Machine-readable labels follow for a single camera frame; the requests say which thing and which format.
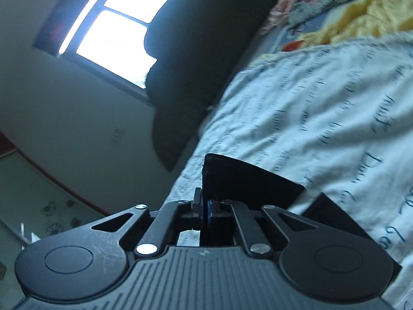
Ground green floral wardrobe door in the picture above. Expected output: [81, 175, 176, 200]
[0, 150, 108, 265]

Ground yellow cloth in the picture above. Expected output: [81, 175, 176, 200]
[258, 0, 413, 59]

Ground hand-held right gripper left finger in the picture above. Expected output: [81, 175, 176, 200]
[91, 187, 205, 256]

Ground floral blanket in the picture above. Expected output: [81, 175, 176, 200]
[261, 0, 413, 52]

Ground dark headboard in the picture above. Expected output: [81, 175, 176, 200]
[144, 0, 291, 172]

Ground window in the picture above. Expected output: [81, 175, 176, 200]
[34, 0, 191, 107]

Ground white printed bedsheet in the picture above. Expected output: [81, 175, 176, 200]
[168, 34, 413, 310]

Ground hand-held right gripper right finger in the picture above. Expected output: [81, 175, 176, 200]
[206, 198, 320, 255]

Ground black pants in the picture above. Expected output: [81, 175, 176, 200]
[201, 153, 403, 293]

